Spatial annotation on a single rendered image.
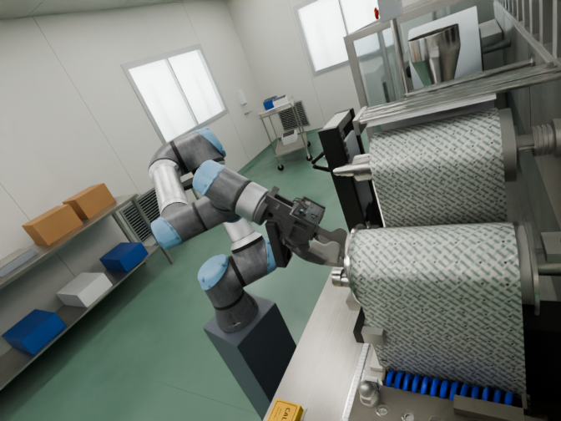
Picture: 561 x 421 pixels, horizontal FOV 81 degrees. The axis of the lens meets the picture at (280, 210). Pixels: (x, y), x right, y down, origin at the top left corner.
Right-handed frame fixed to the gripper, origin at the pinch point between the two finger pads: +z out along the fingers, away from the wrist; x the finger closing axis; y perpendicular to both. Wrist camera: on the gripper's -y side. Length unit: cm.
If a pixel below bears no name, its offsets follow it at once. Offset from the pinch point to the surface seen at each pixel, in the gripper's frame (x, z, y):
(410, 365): -8.1, 19.6, -7.9
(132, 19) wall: 321, -358, -113
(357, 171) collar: 20.1, -6.5, 8.0
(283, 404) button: -15.3, 4.5, -37.0
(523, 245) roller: -4.1, 17.9, 23.2
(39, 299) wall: 42, -217, -287
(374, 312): -8.1, 8.0, 0.2
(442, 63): 64, 0, 27
